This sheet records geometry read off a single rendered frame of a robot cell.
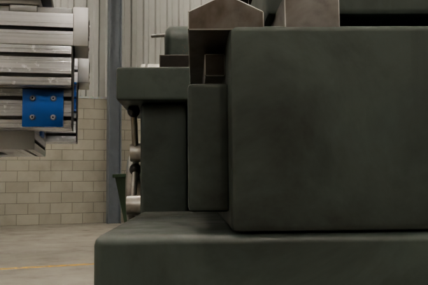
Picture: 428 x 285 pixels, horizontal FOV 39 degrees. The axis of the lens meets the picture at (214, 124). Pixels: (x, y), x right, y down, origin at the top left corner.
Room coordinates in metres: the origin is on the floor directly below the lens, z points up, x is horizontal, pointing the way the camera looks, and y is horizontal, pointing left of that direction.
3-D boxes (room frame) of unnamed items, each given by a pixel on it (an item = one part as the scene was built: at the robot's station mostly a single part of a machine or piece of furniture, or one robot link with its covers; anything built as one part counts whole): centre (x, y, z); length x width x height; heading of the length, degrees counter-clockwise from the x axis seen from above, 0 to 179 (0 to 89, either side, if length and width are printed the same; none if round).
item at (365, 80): (1.51, -0.11, 0.77); 2.10 x 0.34 x 0.18; 2
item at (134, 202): (1.21, 0.11, 0.73); 0.27 x 0.12 x 0.27; 2
